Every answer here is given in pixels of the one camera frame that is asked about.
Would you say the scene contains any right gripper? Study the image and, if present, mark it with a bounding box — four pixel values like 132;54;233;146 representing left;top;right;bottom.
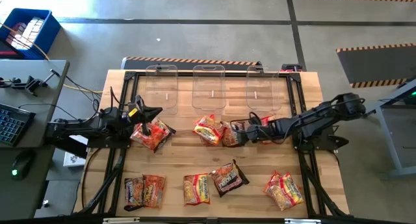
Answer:
235;119;279;147

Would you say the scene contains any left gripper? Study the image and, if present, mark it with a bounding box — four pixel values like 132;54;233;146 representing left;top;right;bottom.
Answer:
125;95;163;136

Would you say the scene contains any clear plastic bin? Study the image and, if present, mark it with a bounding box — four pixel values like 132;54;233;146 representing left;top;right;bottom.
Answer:
191;64;227;111
246;65;283;113
144;64;179;116

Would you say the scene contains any red black device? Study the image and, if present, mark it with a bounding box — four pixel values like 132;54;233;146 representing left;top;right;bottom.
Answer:
281;63;303;72

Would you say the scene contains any white printed box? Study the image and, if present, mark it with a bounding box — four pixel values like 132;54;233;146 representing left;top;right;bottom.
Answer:
63;134;88;168

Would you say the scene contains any grey desk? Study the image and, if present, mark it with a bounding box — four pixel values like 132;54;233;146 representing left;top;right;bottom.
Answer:
0;59;70;220

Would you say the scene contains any black desk clamp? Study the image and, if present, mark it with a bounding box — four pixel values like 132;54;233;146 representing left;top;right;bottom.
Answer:
0;69;61;97

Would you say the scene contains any blue plastic crate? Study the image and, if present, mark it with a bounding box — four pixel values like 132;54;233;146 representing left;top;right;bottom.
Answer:
0;8;62;60

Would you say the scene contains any black computer mouse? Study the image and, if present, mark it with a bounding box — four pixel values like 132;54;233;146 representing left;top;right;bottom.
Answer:
11;149;35;181

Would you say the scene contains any black backlit keyboard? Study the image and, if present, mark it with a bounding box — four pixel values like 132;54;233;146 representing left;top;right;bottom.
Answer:
0;103;36;147

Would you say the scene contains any white red boxes stack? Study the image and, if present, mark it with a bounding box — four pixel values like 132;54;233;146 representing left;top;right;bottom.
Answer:
5;17;46;51

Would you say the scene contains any grey metal cart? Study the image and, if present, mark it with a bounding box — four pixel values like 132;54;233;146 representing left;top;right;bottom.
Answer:
357;76;416;179

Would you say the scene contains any dark flat case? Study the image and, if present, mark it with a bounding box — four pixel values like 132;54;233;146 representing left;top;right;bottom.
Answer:
0;38;25;60

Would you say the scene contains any green-lit black device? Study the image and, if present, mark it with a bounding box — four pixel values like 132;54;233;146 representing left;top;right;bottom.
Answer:
402;84;416;105

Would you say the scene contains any black aluminium frame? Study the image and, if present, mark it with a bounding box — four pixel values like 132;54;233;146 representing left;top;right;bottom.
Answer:
73;70;350;218

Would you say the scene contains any silver metal bracket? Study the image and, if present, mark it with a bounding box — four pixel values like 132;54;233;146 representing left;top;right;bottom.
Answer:
103;217;140;224
284;218;322;224

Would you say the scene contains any yellow cable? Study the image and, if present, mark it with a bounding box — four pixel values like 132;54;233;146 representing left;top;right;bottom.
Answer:
0;21;103;95

